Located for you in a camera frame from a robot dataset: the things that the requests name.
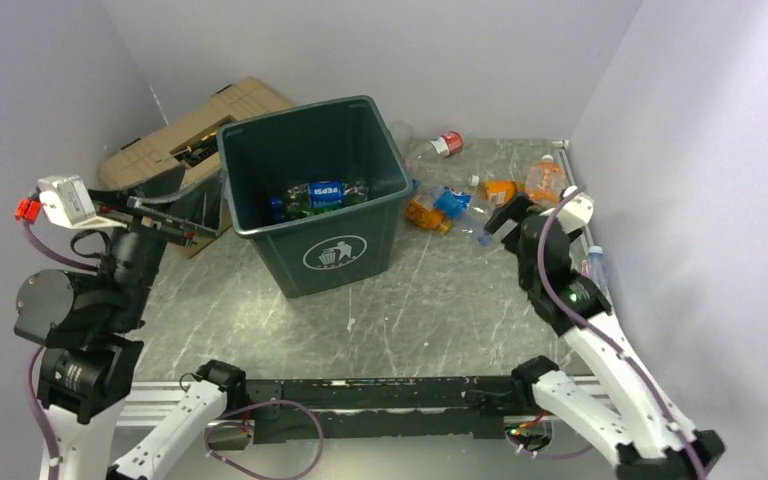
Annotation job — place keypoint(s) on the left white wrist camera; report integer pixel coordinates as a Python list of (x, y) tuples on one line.
[(67, 203)]

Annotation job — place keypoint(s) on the tan plastic toolbox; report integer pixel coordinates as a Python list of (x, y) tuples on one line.
[(191, 141)]

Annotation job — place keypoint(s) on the green plastic bottle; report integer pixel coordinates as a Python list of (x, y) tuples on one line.
[(295, 210)]

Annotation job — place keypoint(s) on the dark green plastic bin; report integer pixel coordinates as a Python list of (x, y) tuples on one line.
[(344, 140)]

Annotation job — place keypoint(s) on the aluminium frame rail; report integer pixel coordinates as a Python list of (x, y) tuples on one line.
[(581, 239)]

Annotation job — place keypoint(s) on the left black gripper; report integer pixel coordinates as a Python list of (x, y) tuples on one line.
[(203, 206)]

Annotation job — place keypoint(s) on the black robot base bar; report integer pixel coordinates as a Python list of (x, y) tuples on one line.
[(480, 407)]

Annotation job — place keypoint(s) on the large orange label bottle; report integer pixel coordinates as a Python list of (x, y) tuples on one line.
[(545, 182)]

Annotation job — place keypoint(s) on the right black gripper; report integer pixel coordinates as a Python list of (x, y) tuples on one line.
[(513, 210)]

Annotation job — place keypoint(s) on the amber orange tea bottle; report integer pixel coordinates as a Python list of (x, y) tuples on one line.
[(421, 212)]

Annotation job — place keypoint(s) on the orange juice bottle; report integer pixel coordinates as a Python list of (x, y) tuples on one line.
[(498, 192)]

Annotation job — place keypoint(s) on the clear bottle by wall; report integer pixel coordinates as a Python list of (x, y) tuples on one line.
[(597, 268)]

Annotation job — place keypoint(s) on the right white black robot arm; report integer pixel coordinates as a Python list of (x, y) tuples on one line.
[(642, 434)]

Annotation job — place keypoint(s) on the clear bottle red label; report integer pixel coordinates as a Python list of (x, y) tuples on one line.
[(441, 147)]

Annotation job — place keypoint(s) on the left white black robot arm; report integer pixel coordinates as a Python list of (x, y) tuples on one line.
[(81, 314)]

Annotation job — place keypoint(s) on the blue label water bottle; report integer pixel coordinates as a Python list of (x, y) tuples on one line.
[(278, 209)]

